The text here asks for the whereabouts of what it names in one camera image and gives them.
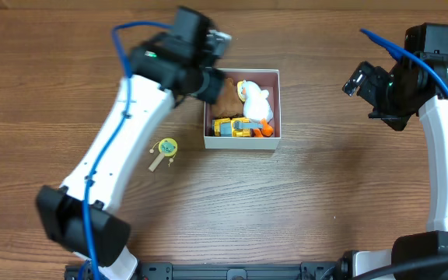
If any brown plush toy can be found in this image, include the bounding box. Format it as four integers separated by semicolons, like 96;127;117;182
211;78;243;118

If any white plush duck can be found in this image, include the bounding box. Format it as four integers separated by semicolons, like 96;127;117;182
236;80;274;137

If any yellow toy crane truck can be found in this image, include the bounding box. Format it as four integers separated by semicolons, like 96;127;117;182
212;117;263;138

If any wooden rattle drum toy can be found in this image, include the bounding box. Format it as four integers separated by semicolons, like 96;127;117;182
149;138;178;172

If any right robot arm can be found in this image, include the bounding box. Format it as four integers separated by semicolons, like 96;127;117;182
331;23;448;279

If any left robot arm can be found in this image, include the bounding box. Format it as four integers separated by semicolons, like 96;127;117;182
36;6;231;279

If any white box with pink interior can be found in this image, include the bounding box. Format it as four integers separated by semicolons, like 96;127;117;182
203;68;282;150

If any left blue cable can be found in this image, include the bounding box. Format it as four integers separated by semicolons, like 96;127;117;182
76;21;174;280

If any black thick cable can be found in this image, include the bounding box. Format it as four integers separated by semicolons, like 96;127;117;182
363;248;448;280

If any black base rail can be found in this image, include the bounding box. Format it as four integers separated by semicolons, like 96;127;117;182
64;261;349;280

